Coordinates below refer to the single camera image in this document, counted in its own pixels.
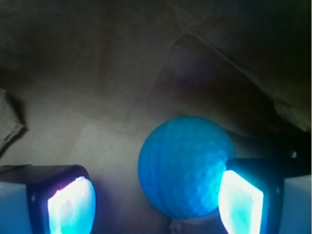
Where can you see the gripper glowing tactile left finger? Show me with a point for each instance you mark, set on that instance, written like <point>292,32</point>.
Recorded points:
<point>57,199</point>

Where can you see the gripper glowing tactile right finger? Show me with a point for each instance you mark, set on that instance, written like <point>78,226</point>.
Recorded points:
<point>266,196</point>

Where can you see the blue ball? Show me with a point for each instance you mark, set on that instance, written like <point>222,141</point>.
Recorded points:
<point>180,166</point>

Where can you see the brown paper bag bin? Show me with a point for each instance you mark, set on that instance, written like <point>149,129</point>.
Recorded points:
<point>90,79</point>

